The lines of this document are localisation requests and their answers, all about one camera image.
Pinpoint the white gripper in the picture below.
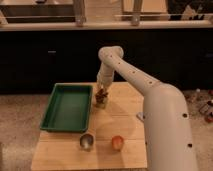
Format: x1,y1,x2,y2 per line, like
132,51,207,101
97,73,113,90

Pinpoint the dark red grape bunch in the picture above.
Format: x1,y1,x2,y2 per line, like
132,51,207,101
95,89,108,103

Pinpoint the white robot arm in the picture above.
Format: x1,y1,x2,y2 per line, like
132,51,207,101
97,46,199,171

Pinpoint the green plastic cup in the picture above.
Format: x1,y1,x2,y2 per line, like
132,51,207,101
96,95,108,109

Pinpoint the green plastic tray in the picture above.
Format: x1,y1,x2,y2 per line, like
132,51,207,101
40,83,93,133

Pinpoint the grey folded cloth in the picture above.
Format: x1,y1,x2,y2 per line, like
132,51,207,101
136,112,144,122

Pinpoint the wooden table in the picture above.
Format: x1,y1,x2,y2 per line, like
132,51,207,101
31,82,147,171

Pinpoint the orange fruit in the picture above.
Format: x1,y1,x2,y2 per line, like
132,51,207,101
111,135,124,151

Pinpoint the small metal bowl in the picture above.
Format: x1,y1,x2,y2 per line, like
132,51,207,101
80,134,94,150

